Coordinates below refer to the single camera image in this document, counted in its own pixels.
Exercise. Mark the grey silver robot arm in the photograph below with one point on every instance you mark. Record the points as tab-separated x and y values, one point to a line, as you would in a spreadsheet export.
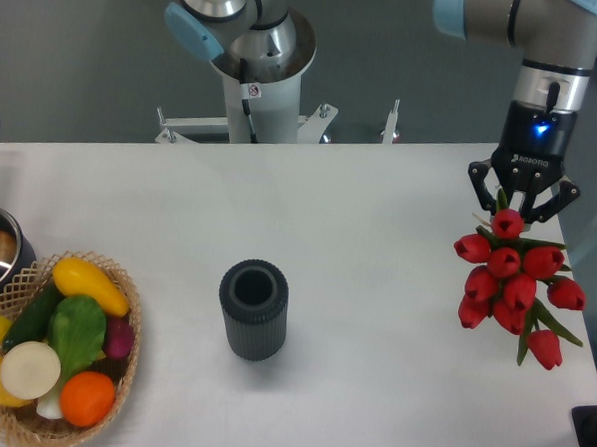
558	38

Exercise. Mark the black device at table edge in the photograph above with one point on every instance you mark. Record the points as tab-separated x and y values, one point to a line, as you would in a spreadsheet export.
585	425

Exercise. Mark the dark grey ribbed vase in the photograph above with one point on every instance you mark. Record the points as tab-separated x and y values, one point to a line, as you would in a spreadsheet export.
254	295

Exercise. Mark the white round radish slice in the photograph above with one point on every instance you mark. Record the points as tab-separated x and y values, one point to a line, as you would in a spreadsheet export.
30	370

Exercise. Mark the yellow squash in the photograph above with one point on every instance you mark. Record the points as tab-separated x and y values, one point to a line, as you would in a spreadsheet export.
75	276

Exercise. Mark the red tulip bouquet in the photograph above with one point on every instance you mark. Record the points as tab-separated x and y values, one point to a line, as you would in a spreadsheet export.
507	270

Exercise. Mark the purple red onion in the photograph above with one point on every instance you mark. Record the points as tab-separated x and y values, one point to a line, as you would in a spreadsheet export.
119	339

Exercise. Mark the green lettuce leaf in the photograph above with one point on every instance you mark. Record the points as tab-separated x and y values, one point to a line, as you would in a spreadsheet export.
76	332

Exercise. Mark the orange fruit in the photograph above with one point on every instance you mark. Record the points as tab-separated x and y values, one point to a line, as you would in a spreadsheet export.
87	398

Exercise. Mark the woven wicker basket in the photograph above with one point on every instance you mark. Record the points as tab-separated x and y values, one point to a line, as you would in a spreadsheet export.
22	427

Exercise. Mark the dark green cucumber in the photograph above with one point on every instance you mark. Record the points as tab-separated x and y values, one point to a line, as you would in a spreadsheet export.
33	322

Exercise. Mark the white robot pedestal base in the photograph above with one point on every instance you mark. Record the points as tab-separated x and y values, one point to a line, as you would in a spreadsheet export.
261	74

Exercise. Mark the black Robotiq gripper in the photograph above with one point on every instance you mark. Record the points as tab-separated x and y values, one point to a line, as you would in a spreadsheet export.
529	160

